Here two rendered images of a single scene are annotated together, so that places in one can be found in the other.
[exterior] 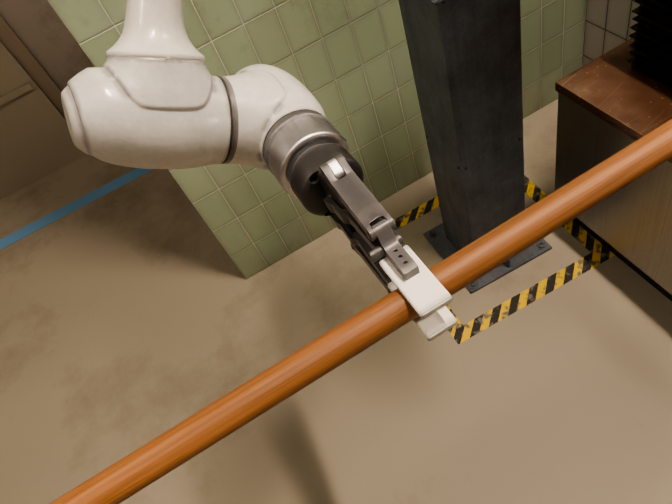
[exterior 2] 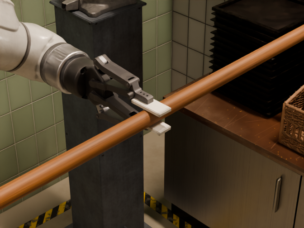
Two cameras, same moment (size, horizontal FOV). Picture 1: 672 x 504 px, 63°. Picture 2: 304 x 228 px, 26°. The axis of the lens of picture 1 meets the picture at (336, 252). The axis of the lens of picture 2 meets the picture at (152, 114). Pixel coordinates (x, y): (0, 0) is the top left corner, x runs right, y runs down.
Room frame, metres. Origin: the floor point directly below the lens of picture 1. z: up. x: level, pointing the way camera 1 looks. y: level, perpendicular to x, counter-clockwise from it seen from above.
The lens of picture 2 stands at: (-0.51, 0.54, 1.81)
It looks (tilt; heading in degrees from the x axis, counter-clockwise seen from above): 32 degrees down; 323
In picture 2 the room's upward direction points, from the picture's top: straight up
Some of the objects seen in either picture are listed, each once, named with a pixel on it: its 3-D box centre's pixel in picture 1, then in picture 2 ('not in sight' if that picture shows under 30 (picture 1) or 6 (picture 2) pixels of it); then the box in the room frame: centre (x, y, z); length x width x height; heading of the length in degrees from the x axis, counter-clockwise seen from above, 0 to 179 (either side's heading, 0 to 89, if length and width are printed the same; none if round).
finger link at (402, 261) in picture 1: (394, 248); (140, 90); (0.30, -0.05, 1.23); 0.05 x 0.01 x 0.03; 8
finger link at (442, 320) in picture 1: (421, 303); (150, 123); (0.27, -0.05, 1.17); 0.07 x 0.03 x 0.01; 8
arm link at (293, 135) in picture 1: (309, 158); (68, 69); (0.50, -0.02, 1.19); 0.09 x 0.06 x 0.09; 98
